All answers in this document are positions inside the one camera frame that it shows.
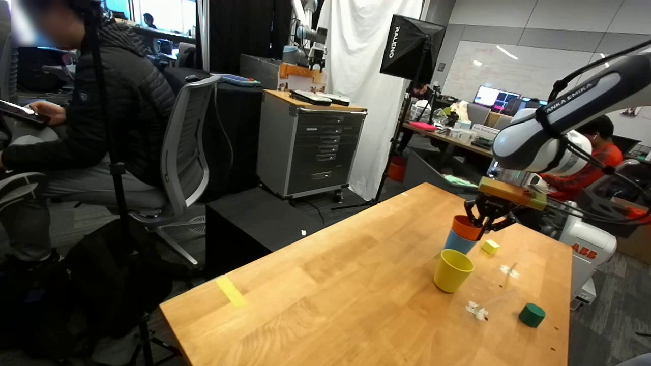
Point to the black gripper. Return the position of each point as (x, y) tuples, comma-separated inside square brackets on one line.
[(497, 209)]

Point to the orange plastic cup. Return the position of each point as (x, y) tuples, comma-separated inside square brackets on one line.
[(464, 228)]

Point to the blue plastic cup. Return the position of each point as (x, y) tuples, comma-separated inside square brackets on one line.
[(456, 245)]

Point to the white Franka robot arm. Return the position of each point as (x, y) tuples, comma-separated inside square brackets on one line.
[(576, 103)]

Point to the white ABB robot base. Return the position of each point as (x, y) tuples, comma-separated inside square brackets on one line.
[(586, 247)]

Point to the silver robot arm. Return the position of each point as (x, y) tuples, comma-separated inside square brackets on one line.
[(308, 47)]

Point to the yellow cube block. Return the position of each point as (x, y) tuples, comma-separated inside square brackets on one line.
[(491, 247)]

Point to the yellow plastic cup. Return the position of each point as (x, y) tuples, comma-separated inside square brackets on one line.
[(450, 275)]

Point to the cluttered wooden desk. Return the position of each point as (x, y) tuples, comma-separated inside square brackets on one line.
[(454, 138)]

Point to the red bucket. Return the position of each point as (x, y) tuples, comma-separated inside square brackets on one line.
[(397, 170)]

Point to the green cylinder block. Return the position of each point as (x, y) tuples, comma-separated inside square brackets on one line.
[(532, 316)]

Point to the desk computer monitor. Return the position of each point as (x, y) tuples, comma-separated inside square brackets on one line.
[(489, 96)]

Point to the softbox light stand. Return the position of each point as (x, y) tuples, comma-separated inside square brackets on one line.
[(397, 135)]

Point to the person in orange shirt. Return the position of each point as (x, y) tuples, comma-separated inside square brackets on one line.
[(609, 154)]

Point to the black softbox light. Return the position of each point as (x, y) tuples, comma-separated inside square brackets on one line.
[(410, 47)]

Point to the grey drawer cabinet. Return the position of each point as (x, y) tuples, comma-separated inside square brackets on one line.
[(312, 149)]

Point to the black keyboard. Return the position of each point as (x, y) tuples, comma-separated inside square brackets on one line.
[(310, 99), (340, 100)]

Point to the white curtain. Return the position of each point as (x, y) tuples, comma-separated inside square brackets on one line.
[(352, 68)]

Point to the low black table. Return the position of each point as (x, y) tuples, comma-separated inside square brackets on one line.
[(271, 216)]

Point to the orange and white box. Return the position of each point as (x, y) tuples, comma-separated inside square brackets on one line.
[(301, 75)]

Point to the black side cabinet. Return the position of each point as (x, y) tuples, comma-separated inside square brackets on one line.
[(237, 135)]

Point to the black curtain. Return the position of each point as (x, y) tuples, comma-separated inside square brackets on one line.
[(247, 33)]

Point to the grey mesh office chair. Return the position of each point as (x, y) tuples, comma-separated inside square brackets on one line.
[(184, 135)]

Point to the black tripod stand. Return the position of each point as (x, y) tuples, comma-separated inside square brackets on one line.
[(120, 190)]

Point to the black backpack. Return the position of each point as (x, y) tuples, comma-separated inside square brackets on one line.
[(114, 285)]

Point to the person in black jacket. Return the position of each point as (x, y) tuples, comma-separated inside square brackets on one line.
[(128, 103)]

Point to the dark tablet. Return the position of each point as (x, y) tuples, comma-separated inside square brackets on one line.
[(20, 114)]

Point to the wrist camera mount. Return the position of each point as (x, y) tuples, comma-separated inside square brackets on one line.
[(511, 192)]

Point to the wall whiteboard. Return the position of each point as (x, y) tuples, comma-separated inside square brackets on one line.
[(501, 64)]

